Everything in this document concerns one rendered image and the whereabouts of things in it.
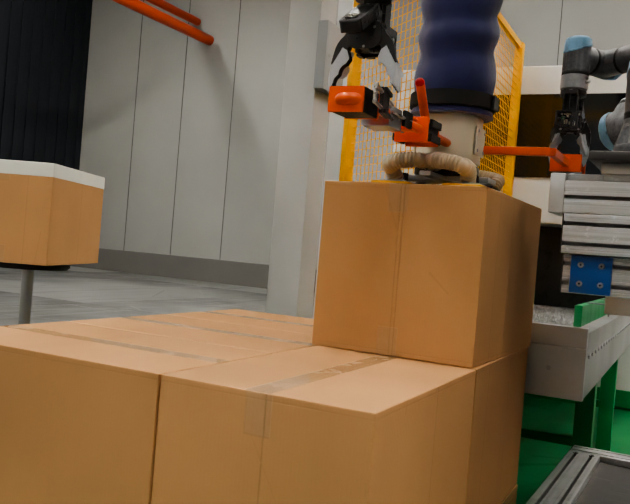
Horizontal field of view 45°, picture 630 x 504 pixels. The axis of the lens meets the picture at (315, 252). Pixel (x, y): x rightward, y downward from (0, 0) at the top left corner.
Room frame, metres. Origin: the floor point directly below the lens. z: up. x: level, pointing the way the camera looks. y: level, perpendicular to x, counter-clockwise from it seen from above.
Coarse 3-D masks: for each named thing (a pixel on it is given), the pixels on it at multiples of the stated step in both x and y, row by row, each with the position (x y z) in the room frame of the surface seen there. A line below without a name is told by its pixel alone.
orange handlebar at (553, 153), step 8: (336, 96) 1.47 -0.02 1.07; (344, 96) 1.45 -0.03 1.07; (352, 96) 1.45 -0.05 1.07; (360, 96) 1.45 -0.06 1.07; (416, 120) 1.72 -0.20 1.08; (416, 128) 1.73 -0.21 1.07; (440, 136) 1.88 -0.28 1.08; (440, 144) 1.92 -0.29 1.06; (448, 144) 1.94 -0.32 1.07; (488, 152) 2.02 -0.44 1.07; (496, 152) 2.01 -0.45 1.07; (504, 152) 2.00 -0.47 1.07; (512, 152) 1.99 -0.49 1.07; (520, 152) 1.98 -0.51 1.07; (528, 152) 1.97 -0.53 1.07; (536, 152) 1.96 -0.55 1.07; (544, 152) 1.95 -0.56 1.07; (552, 152) 1.96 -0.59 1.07; (560, 152) 2.01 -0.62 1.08; (560, 160) 2.03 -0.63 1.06; (568, 160) 2.12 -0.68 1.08
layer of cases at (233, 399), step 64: (128, 320) 2.04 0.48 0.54; (192, 320) 2.16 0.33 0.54; (256, 320) 2.31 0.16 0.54; (0, 384) 1.47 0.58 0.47; (64, 384) 1.40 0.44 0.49; (128, 384) 1.33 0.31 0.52; (192, 384) 1.27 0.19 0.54; (256, 384) 1.28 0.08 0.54; (320, 384) 1.32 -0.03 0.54; (384, 384) 1.38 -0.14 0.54; (448, 384) 1.47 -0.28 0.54; (512, 384) 2.03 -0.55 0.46; (0, 448) 1.46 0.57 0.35; (64, 448) 1.39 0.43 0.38; (128, 448) 1.33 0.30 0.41; (192, 448) 1.27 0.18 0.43; (256, 448) 1.21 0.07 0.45; (320, 448) 1.16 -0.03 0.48; (384, 448) 1.17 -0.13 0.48; (448, 448) 1.50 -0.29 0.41; (512, 448) 2.10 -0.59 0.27
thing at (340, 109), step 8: (336, 88) 1.48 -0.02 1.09; (344, 88) 1.47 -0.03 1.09; (352, 88) 1.46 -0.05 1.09; (360, 88) 1.46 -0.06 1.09; (368, 88) 1.47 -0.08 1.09; (368, 96) 1.47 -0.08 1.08; (328, 104) 1.49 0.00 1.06; (336, 104) 1.48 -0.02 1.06; (344, 104) 1.47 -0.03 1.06; (352, 104) 1.46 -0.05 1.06; (360, 104) 1.45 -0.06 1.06; (368, 104) 1.48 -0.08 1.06; (336, 112) 1.49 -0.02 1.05; (344, 112) 1.48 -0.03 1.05; (352, 112) 1.47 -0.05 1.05; (360, 112) 1.46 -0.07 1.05; (368, 112) 1.48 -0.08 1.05; (376, 112) 1.52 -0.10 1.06
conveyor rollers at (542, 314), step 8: (536, 312) 3.70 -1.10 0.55; (544, 312) 3.77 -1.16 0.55; (552, 312) 3.84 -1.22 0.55; (560, 312) 3.91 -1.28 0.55; (568, 312) 3.90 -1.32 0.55; (536, 320) 3.18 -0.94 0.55; (544, 320) 3.24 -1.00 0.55; (552, 320) 3.24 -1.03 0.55; (560, 320) 3.30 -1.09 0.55; (568, 320) 3.37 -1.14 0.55
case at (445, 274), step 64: (384, 192) 1.77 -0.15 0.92; (448, 192) 1.70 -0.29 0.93; (320, 256) 1.85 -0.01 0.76; (384, 256) 1.77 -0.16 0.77; (448, 256) 1.70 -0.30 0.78; (512, 256) 1.92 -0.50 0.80; (320, 320) 1.84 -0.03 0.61; (384, 320) 1.76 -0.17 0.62; (448, 320) 1.69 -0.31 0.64; (512, 320) 1.97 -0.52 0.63
